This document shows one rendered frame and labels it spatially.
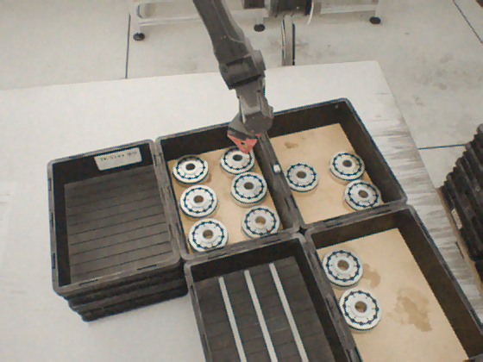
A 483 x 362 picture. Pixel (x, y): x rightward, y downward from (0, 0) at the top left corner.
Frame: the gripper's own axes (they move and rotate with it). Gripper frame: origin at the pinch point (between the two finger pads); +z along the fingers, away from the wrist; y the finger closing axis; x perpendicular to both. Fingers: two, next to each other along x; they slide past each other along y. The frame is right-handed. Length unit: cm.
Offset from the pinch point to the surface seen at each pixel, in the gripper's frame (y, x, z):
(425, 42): 215, -19, 108
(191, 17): 143, 122, 94
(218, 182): -0.8, 9.9, 23.4
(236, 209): -6.3, 0.6, 23.3
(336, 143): 30.0, -14.5, 23.6
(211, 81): 46, 42, 37
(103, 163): -14.6, 39.8, 17.7
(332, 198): 10.3, -21.2, 23.4
